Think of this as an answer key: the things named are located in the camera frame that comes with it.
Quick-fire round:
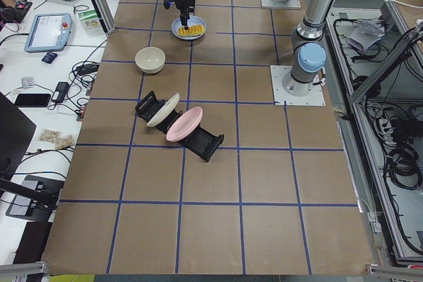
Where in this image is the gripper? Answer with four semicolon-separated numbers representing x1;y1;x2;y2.
163;0;196;30

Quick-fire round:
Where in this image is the blue plate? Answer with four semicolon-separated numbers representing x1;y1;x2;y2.
171;15;207;41

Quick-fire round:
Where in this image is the striped yellow bread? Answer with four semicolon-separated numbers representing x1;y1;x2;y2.
177;24;206;37

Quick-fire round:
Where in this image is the cream plate in rack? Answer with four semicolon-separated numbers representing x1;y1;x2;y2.
147;92;180;127

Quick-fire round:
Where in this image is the pink plate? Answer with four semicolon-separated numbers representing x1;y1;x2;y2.
166;106;203;142

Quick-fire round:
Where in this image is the black plate rack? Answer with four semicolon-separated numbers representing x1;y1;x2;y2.
135;91;224;162

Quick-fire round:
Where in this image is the cream bowl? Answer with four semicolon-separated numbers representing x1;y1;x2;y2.
135;47;165;74

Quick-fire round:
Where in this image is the green white box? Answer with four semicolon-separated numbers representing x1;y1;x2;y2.
78;10;101;30

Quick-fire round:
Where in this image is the black power adapter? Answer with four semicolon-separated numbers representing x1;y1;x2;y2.
52;81;70;104

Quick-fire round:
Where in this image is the bag of wooden pieces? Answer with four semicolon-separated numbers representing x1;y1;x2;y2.
55;135;75;150
38;129;61;143

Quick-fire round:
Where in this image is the black smartphone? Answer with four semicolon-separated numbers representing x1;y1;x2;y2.
15;93;51;108

